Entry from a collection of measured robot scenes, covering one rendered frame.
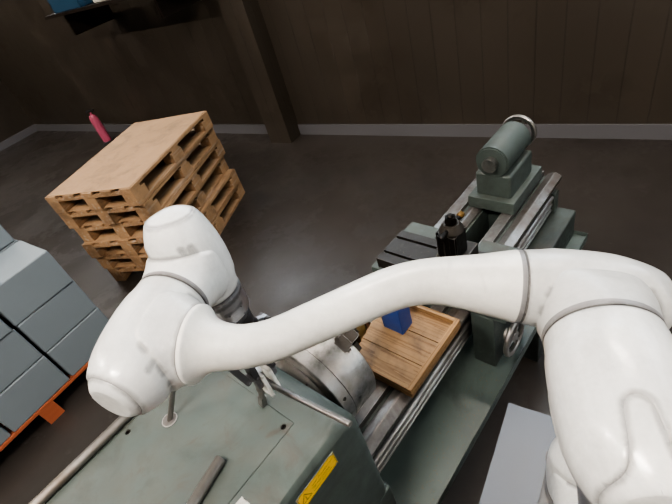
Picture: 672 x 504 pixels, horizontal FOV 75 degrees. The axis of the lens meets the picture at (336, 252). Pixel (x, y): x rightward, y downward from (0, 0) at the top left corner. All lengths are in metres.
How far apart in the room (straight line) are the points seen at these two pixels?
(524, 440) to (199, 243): 1.10
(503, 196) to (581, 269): 1.36
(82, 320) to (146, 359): 2.72
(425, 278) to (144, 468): 0.74
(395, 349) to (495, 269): 0.91
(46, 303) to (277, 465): 2.39
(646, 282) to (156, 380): 0.59
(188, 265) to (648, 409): 0.54
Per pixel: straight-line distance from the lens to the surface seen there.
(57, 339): 3.23
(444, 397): 1.77
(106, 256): 4.05
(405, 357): 1.45
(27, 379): 3.24
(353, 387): 1.13
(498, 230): 1.88
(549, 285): 0.61
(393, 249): 1.69
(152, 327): 0.57
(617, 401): 0.51
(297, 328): 0.55
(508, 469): 1.42
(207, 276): 0.65
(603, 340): 0.54
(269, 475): 0.94
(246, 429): 1.01
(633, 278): 0.63
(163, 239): 0.64
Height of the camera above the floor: 2.05
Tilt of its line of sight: 38 degrees down
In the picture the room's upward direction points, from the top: 19 degrees counter-clockwise
